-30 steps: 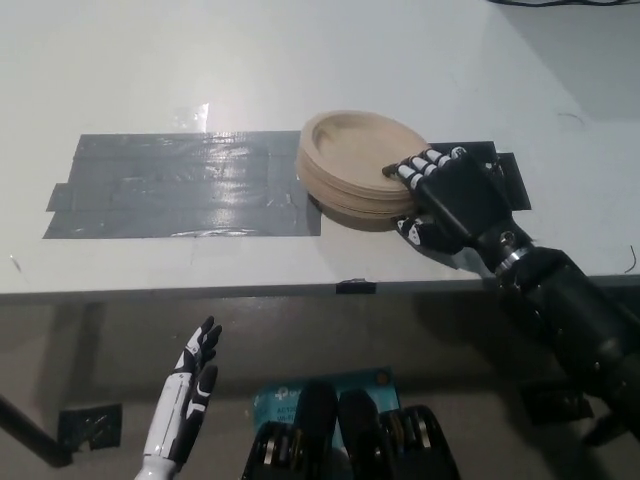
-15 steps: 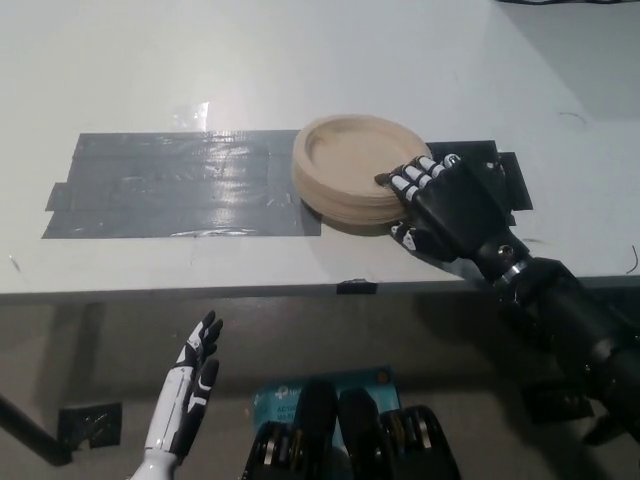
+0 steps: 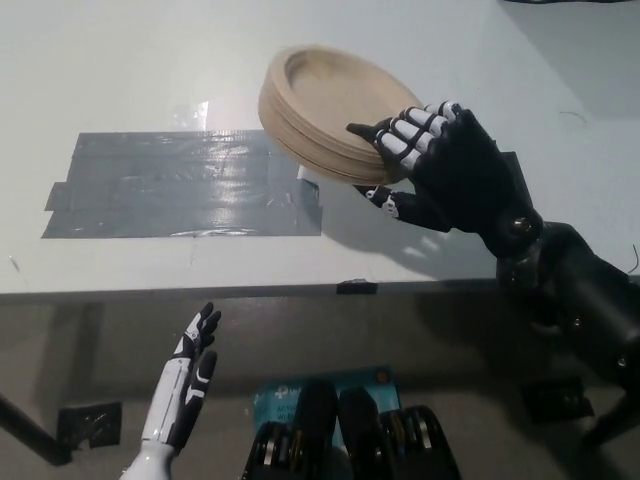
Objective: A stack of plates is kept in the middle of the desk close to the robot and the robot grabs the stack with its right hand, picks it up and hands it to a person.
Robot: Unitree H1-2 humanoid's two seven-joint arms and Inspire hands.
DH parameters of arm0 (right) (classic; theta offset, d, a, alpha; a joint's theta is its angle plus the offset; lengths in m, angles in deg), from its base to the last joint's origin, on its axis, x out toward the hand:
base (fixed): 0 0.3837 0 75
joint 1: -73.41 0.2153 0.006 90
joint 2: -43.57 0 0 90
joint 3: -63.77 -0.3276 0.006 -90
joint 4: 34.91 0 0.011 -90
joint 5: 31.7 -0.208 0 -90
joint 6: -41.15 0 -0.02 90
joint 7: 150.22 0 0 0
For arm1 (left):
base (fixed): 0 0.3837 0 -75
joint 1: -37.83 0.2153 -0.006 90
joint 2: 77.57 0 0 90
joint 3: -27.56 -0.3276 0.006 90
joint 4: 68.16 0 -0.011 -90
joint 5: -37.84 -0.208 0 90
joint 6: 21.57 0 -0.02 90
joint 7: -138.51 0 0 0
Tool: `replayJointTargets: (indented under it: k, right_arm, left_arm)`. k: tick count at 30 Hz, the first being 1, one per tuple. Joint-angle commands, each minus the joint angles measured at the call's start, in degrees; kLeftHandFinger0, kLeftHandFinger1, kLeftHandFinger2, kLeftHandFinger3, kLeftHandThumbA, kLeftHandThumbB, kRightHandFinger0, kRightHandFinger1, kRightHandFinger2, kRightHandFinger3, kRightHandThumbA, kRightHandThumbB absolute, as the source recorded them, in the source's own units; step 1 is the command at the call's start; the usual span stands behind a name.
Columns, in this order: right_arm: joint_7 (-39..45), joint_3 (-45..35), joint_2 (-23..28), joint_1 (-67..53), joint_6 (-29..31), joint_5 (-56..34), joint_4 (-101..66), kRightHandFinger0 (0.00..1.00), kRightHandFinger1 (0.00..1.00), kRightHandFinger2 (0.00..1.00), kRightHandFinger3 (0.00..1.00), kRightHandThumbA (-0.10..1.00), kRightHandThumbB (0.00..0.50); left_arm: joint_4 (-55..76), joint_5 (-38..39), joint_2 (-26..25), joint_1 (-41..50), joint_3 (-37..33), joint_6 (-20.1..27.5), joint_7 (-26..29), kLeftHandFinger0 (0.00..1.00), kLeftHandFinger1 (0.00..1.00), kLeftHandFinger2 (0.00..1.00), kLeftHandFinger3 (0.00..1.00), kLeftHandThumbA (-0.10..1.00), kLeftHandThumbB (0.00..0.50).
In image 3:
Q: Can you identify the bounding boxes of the black floor tape square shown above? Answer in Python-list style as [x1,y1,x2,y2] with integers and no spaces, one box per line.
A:
[56,400,124,449]

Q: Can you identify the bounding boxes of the black tape patch on table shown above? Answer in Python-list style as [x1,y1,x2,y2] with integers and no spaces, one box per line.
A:
[501,151,533,212]

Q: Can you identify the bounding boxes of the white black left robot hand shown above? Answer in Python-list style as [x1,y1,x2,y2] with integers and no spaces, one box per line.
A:
[141,301,223,450]

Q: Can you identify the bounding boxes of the black cables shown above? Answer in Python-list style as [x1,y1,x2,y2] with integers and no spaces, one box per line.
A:
[519,0,640,7]

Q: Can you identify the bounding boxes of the clear tape piece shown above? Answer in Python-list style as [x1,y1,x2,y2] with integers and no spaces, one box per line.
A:
[168,99,212,134]

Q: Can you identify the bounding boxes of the teal cardboard box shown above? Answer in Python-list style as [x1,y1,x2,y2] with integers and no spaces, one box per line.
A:
[249,364,402,449]

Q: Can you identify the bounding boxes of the black diagonal table leg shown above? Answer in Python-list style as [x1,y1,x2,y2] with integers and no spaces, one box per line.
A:
[0,389,74,466]

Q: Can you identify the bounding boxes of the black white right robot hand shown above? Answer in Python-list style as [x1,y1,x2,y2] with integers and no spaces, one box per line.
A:
[346,99,546,259]

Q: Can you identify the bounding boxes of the beige paper plate stack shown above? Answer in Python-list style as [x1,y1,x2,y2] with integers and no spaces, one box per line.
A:
[258,44,426,186]

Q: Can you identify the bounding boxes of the grey duct tape patch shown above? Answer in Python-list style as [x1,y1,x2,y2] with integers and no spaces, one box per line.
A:
[43,128,322,240]

